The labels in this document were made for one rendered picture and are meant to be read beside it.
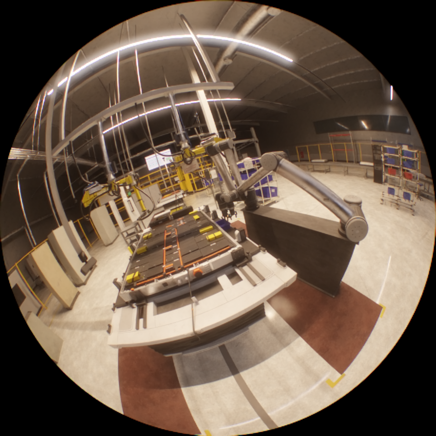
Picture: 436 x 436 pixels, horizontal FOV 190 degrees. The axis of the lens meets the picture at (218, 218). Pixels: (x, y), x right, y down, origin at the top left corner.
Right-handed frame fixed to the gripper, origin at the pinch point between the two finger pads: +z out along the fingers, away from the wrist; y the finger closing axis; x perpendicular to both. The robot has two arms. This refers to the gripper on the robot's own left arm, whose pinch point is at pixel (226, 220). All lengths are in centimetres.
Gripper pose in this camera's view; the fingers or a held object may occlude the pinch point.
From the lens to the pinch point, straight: 182.1
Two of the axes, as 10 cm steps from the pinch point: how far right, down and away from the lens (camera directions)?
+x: 3.4, 2.7, -9.0
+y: -9.0, 3.7, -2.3
